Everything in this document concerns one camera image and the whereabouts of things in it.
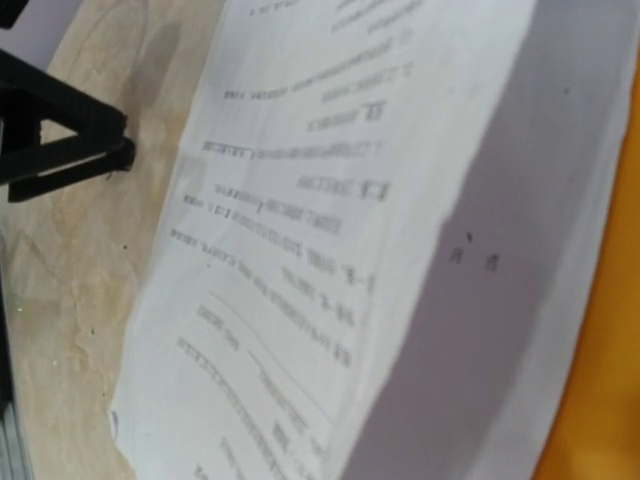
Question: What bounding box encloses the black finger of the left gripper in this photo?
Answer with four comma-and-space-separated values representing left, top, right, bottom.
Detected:
1, 51, 136, 202

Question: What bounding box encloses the white printed sheet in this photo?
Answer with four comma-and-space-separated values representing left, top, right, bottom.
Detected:
111, 1, 639, 479

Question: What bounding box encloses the orange folder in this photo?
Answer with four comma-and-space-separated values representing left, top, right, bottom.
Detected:
535, 93, 639, 479

